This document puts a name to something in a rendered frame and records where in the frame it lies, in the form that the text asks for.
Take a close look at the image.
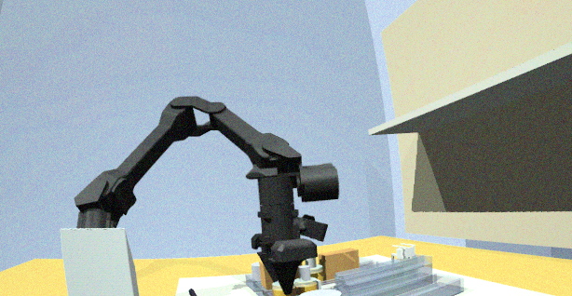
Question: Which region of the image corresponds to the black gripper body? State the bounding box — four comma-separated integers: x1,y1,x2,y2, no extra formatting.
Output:
251,204,318,262

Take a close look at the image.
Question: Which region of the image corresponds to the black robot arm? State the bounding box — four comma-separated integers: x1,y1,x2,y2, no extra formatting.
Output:
75,96,339,242

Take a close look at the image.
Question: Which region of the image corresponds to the tan rectangular block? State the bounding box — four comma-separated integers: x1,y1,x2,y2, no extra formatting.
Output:
318,248,360,281
259,262,300,290

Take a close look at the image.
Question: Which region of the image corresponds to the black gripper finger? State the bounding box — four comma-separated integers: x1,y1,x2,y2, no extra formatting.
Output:
268,258,305,295
257,251,278,282

